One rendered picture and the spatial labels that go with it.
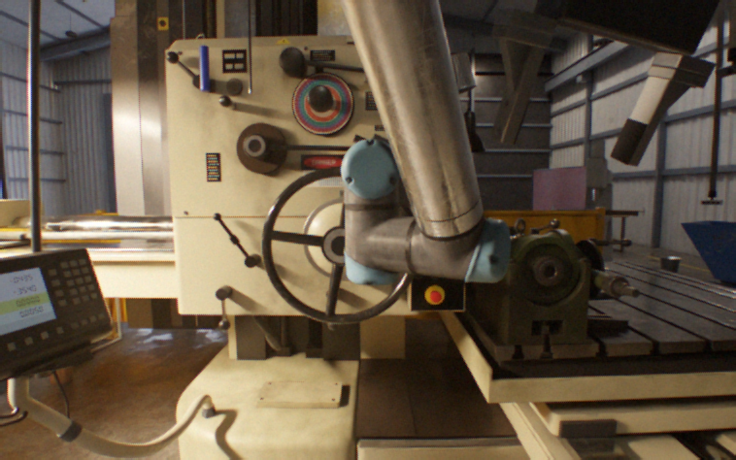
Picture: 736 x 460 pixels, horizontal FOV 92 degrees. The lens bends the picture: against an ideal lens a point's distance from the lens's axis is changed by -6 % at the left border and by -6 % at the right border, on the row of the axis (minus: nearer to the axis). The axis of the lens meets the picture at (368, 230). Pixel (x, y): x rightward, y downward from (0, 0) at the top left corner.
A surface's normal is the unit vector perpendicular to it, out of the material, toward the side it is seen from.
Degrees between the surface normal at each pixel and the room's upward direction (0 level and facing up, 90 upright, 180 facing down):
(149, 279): 90
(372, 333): 90
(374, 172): 90
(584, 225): 90
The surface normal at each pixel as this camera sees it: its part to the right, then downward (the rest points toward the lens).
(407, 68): -0.06, 0.62
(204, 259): -0.01, 0.10
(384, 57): -0.40, 0.66
